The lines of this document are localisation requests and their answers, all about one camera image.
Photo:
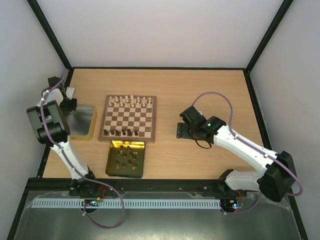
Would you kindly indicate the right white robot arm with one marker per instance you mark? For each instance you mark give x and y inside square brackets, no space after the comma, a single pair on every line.
[274,172]

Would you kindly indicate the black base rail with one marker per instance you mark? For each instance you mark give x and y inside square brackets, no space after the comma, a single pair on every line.
[206,188]

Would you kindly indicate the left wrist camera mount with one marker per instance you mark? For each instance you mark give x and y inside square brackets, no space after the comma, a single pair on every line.
[70,92]

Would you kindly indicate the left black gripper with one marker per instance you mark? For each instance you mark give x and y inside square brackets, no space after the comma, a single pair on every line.
[72,108]

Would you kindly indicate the black frame right post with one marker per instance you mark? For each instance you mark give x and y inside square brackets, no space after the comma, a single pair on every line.
[277,19]

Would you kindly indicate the gold tin lid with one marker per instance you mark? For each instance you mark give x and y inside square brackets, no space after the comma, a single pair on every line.
[82,122]

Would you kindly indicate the grey slotted cable duct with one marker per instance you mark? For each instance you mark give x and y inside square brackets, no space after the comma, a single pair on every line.
[73,203]

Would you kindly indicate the black frame left post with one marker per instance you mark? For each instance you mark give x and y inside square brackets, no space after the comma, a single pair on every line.
[40,16]

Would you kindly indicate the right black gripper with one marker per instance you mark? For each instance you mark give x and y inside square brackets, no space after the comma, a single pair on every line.
[182,130]

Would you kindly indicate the gold tin with pieces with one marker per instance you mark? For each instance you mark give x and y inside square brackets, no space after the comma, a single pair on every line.
[126,159]

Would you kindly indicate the wooden chess board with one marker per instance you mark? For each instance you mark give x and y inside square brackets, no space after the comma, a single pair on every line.
[129,117]

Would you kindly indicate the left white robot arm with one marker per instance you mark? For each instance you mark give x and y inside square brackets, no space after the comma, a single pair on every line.
[51,128]

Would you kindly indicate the black frame post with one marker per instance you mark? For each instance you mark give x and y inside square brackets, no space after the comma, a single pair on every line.
[40,16]
[277,19]

